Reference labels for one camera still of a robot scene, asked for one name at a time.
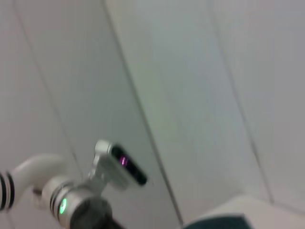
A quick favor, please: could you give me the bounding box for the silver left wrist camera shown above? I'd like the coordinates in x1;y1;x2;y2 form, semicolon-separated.
88;140;148;191

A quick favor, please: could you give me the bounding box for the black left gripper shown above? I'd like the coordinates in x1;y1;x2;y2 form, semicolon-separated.
71;197;129;229

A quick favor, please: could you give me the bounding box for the dark teal insulated lunch bag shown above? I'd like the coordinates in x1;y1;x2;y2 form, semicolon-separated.
184;213;254;229

